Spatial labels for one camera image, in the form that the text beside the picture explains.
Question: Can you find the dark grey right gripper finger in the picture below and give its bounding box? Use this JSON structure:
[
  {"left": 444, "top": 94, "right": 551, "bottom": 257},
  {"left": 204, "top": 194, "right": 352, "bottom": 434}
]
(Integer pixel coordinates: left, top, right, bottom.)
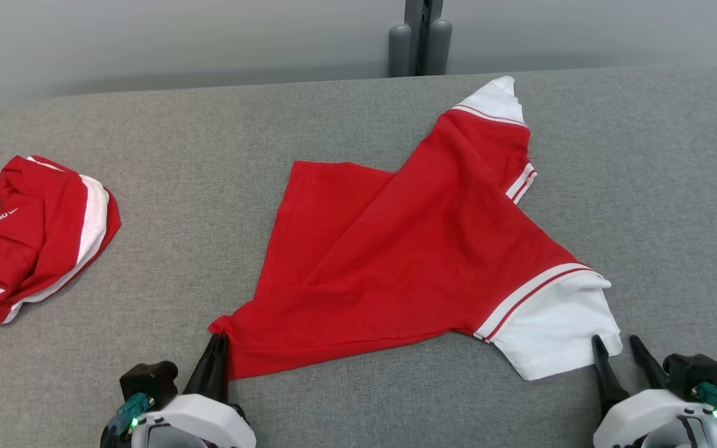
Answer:
[
  {"left": 629, "top": 335, "right": 670, "bottom": 390},
  {"left": 591, "top": 335, "right": 630, "bottom": 419}
]

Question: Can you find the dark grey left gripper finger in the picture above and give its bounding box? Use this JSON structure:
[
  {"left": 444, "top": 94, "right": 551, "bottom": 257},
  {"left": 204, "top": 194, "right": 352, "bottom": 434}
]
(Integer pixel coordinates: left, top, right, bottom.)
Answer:
[
  {"left": 182, "top": 334, "right": 221, "bottom": 400},
  {"left": 212, "top": 334, "right": 230, "bottom": 404}
]

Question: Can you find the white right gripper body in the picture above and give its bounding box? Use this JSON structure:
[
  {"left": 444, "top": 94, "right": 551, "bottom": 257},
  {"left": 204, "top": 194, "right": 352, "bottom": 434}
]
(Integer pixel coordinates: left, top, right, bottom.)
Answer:
[{"left": 593, "top": 388, "right": 717, "bottom": 448}]

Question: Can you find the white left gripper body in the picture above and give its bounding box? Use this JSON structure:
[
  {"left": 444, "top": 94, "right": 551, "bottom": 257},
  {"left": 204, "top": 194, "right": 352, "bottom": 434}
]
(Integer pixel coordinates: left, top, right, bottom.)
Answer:
[{"left": 129, "top": 393, "right": 257, "bottom": 448}]

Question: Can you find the red shirt with white sleeves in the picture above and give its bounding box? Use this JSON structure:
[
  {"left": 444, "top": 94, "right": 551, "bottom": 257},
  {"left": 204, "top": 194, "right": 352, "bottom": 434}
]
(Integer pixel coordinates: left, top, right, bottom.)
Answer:
[{"left": 208, "top": 75, "right": 624, "bottom": 382}]

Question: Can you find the crumpled red white shirt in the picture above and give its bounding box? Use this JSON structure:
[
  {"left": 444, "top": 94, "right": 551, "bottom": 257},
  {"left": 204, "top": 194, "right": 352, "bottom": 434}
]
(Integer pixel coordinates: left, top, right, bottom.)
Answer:
[{"left": 0, "top": 155, "right": 122, "bottom": 329}]

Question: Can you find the grey cylindrical partition foot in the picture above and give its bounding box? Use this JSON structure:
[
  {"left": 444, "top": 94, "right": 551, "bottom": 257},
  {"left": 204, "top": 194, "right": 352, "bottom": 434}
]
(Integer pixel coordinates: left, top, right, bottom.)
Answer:
[
  {"left": 426, "top": 17, "right": 453, "bottom": 76},
  {"left": 388, "top": 24, "right": 413, "bottom": 78}
]

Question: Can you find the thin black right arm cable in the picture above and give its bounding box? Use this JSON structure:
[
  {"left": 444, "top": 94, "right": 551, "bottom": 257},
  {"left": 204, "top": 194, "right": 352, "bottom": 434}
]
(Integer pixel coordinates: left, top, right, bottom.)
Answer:
[{"left": 676, "top": 415, "right": 703, "bottom": 448}]

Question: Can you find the teal-plug left camera cable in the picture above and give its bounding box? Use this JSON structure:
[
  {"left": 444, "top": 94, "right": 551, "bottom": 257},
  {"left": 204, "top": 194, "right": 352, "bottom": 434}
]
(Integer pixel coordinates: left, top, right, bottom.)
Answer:
[{"left": 105, "top": 392, "right": 151, "bottom": 437}]

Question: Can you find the grey metal partition post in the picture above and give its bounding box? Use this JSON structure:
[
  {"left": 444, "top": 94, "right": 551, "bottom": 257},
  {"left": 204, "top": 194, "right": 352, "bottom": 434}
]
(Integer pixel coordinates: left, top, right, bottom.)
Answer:
[{"left": 403, "top": 0, "right": 445, "bottom": 77}]

